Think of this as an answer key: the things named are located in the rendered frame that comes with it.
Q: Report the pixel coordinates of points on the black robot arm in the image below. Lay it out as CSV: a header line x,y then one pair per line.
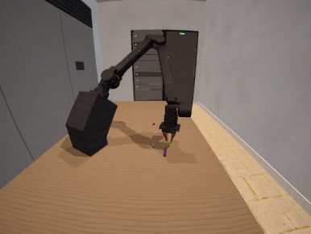
x,y
157,42

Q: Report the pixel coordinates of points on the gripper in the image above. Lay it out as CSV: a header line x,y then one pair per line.
x,y
169,126

